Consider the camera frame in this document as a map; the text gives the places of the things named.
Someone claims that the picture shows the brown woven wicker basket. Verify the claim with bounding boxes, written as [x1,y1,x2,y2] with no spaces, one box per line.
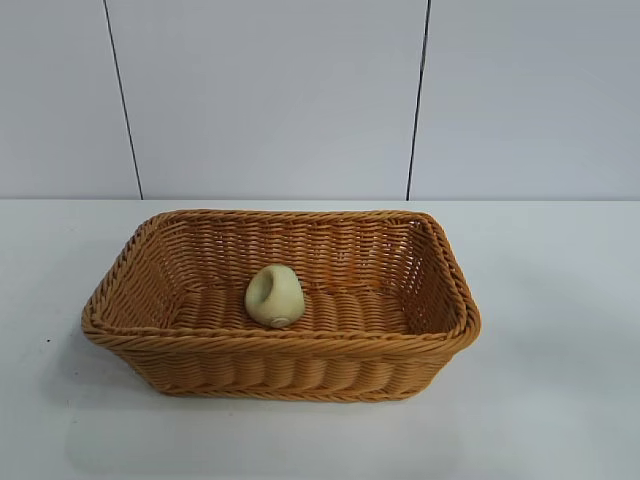
[81,208,484,403]

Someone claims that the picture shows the pale yellow egg yolk pastry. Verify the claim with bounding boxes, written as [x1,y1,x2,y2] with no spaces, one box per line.
[243,264,305,331]

